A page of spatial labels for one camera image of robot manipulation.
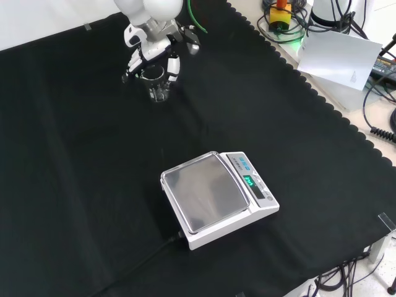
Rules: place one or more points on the white electronic balance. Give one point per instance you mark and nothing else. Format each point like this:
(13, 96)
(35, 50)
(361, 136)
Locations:
(210, 198)

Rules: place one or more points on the pale board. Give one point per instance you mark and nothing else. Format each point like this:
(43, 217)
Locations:
(337, 62)

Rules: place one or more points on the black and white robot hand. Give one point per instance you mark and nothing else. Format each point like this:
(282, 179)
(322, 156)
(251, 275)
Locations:
(154, 49)

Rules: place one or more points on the clear cloth clip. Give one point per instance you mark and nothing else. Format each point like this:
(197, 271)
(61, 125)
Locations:
(88, 27)

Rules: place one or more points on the black power adapter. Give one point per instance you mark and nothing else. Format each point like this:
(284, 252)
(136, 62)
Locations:
(383, 68)

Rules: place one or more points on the yellow stop button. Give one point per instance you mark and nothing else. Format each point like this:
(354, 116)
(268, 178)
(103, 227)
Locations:
(280, 17)

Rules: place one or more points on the clear glass beaker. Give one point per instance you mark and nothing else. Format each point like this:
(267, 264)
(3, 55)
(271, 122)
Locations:
(156, 88)

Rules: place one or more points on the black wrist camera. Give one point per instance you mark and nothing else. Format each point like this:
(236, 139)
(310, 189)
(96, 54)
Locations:
(191, 40)

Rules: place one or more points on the black bench cloth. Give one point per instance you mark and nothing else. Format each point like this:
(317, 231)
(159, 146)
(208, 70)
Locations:
(92, 170)

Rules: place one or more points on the clear bench clamp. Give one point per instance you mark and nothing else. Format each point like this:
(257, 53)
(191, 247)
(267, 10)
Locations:
(386, 221)

